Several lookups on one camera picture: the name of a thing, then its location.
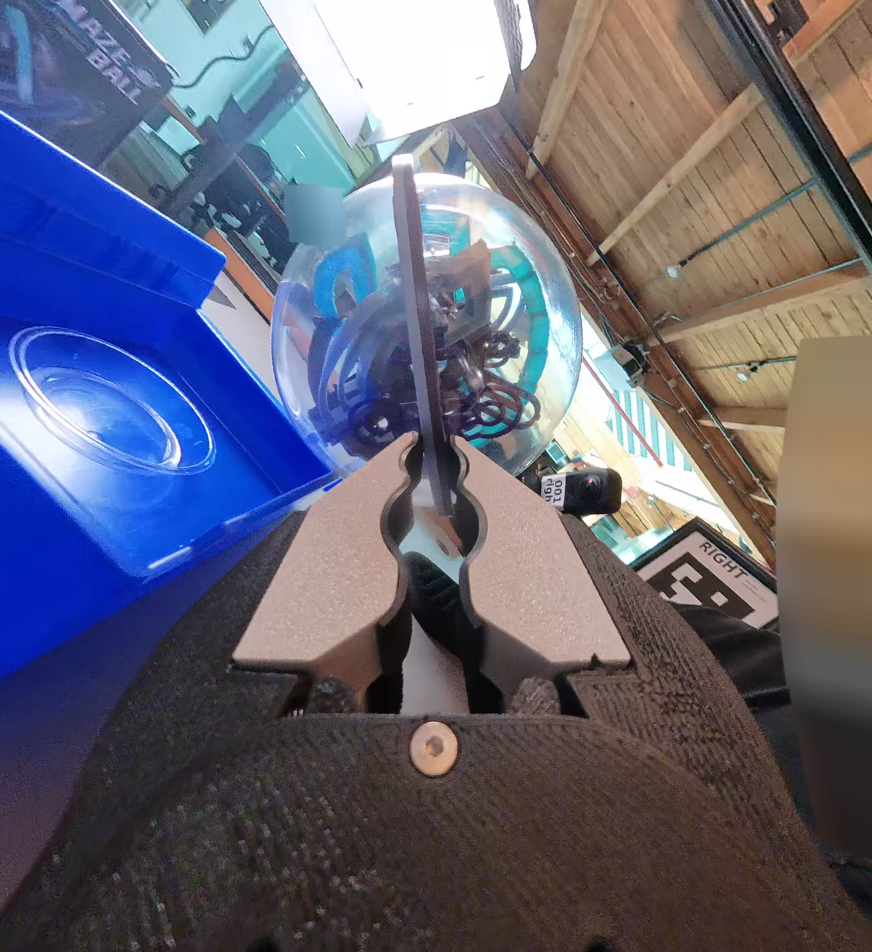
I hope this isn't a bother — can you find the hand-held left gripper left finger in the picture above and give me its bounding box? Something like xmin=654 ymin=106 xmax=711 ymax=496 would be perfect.
xmin=233 ymin=432 xmax=415 ymax=700

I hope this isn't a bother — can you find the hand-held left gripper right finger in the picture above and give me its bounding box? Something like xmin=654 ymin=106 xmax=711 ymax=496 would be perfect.
xmin=444 ymin=436 xmax=633 ymax=693

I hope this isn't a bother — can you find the clear plastic maze ball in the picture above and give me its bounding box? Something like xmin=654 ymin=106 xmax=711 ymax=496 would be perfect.
xmin=270 ymin=157 xmax=583 ymax=514

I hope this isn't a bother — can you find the blue plastic bin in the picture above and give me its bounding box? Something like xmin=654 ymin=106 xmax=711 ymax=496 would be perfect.
xmin=0 ymin=82 xmax=340 ymax=708

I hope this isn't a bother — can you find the person's black sweatshirt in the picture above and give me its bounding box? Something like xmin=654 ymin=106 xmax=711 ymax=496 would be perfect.
xmin=689 ymin=603 xmax=794 ymax=708

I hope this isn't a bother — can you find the bright light panel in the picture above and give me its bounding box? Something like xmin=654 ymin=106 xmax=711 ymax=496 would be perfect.
xmin=258 ymin=0 xmax=541 ymax=150

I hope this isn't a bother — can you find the dark blue cardboard box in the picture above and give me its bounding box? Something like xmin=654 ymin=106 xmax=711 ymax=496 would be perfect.
xmin=0 ymin=0 xmax=177 ymax=165

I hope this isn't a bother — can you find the clear plastic ring stand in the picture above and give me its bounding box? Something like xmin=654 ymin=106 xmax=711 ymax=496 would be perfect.
xmin=8 ymin=328 xmax=214 ymax=477

